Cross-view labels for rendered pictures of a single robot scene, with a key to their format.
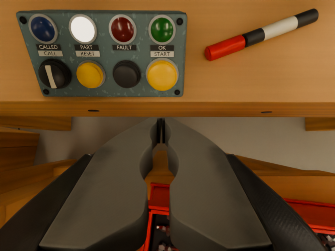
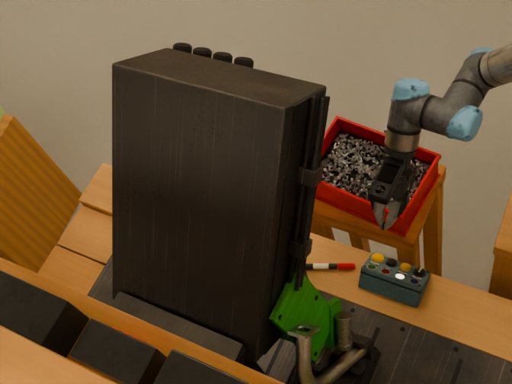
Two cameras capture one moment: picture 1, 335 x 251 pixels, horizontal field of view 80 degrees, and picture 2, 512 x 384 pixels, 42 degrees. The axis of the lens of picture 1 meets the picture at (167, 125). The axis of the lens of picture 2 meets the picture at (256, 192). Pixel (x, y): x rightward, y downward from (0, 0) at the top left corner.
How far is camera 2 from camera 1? 1.53 m
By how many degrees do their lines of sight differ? 36
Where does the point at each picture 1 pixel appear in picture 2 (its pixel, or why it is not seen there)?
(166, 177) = (396, 238)
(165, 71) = (376, 256)
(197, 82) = (363, 258)
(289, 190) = (332, 210)
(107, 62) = (396, 268)
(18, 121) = not seen: outside the picture
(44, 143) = not seen: outside the picture
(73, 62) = (409, 273)
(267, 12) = (319, 276)
